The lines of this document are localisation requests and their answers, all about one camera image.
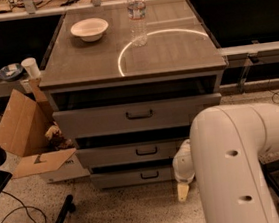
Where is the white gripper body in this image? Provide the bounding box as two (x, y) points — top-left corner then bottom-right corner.
(172, 139), (195, 184)

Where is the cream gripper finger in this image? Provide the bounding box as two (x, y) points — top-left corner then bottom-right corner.
(177, 183), (190, 202)

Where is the grey bottom drawer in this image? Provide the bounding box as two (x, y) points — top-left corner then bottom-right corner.
(91, 165), (174, 189)

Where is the grey drawer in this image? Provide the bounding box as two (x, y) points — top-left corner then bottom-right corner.
(53, 93), (221, 139)
(91, 165), (174, 189)
(76, 139), (184, 168)

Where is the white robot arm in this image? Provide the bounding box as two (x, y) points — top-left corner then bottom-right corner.
(172, 103), (279, 223)

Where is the grey middle drawer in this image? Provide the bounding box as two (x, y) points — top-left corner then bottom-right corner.
(76, 139), (184, 168)

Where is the grey drawer cabinet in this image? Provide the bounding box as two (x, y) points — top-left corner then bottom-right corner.
(30, 0), (241, 196)

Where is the grey top drawer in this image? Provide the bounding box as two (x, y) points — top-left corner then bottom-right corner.
(53, 93), (221, 139)

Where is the open cardboard box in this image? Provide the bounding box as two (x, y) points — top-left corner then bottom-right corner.
(0, 89), (89, 183)

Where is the white bowl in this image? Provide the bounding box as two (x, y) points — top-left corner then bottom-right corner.
(70, 18), (109, 43)

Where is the clear plastic water bottle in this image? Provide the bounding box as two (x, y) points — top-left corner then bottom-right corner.
(126, 0), (148, 47)

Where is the white paper cup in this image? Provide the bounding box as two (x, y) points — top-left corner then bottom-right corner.
(21, 57), (41, 78)

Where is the blue patterned bowl right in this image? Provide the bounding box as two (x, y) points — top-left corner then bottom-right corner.
(0, 63), (23, 82)

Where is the black cable on floor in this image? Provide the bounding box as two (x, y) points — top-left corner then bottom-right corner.
(0, 184), (48, 223)

